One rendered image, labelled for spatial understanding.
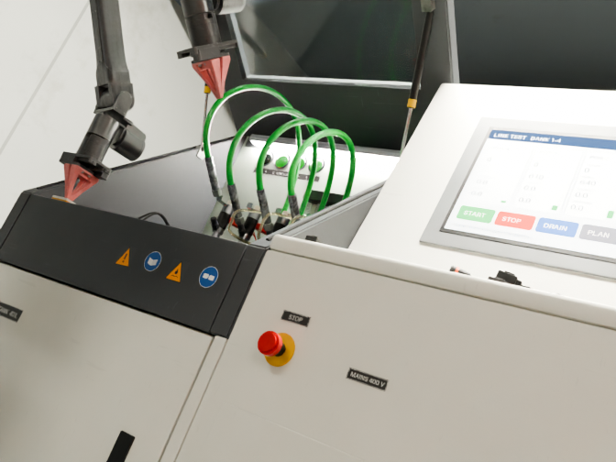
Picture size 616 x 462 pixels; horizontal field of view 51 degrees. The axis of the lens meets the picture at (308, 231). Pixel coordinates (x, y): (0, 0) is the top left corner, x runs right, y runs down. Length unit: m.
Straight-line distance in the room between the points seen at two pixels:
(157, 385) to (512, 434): 0.56
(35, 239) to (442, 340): 0.90
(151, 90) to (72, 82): 0.46
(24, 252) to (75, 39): 2.07
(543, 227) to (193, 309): 0.63
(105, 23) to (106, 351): 0.73
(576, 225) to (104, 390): 0.85
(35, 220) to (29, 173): 1.80
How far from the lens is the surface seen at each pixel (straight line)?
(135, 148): 1.54
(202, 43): 1.25
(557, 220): 1.23
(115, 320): 1.20
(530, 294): 0.89
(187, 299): 1.12
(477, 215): 1.26
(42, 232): 1.46
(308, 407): 0.94
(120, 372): 1.16
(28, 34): 3.31
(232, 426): 0.99
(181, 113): 3.77
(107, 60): 1.54
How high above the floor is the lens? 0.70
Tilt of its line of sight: 16 degrees up
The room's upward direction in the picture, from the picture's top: 23 degrees clockwise
